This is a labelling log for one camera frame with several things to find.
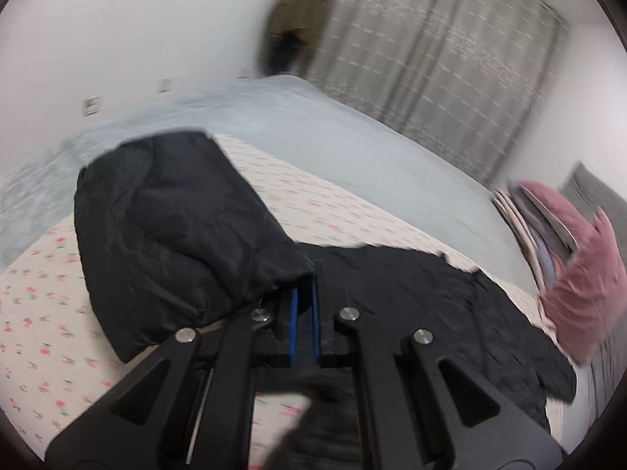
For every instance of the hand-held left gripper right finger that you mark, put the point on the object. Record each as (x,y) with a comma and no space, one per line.
(316,325)

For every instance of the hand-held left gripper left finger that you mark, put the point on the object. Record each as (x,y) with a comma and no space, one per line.
(294,325)

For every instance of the black padded jacket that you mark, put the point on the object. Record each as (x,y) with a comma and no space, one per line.
(196,235)

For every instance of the grey bed cover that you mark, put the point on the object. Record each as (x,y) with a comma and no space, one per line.
(343,137)

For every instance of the stack of folded blankets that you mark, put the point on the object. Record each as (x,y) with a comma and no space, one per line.
(529,225)

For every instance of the cherry print bed sheet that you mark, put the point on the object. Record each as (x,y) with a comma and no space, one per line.
(59,313)

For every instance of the pink velvet pillow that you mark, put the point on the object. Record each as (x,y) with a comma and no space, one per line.
(583,274)

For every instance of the grey quilted headboard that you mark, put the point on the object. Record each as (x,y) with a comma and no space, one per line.
(605,352)

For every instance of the grey patterned curtain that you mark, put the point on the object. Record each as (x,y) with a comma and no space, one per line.
(441,58)

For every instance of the olive hanging coat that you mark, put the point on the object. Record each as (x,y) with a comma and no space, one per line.
(294,19)

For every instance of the white wall socket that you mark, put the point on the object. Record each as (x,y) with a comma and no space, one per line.
(91,104)
(165,85)

